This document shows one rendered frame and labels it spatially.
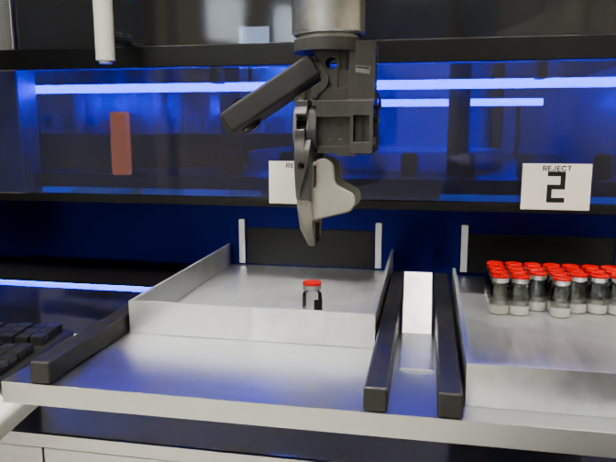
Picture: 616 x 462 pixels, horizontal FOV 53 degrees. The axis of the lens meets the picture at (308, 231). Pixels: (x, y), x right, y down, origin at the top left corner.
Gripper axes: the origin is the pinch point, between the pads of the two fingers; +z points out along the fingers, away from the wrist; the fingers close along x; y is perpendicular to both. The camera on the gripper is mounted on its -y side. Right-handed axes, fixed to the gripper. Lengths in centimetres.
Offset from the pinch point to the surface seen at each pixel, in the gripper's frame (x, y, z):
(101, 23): 11.9, -29.8, -24.5
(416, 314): -0.7, 12.0, 8.5
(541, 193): 19.1, 27.2, -2.7
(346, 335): -6.8, 5.2, 9.2
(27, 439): 19, -51, 40
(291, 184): 19.1, -6.1, -3.3
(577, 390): -18.4, 24.3, 8.4
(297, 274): 21.8, -5.8, 10.2
